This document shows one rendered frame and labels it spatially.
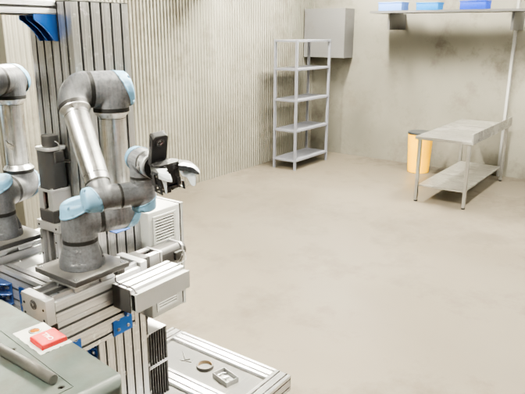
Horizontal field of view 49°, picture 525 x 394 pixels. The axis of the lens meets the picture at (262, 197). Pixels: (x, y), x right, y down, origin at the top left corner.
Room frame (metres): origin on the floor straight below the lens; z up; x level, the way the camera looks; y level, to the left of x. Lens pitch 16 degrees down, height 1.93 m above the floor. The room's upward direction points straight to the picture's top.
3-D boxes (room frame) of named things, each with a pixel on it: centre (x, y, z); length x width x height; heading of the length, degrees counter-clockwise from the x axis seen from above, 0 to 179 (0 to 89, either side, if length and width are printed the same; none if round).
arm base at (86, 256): (1.82, 0.62, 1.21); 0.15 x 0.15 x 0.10
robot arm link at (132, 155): (1.68, 0.36, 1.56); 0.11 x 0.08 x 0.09; 33
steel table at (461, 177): (7.02, -2.51, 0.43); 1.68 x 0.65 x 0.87; 144
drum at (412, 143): (8.04, -2.24, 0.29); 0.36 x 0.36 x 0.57
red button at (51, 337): (1.16, 0.48, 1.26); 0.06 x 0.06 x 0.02; 48
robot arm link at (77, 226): (1.83, 0.61, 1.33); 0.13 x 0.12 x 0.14; 123
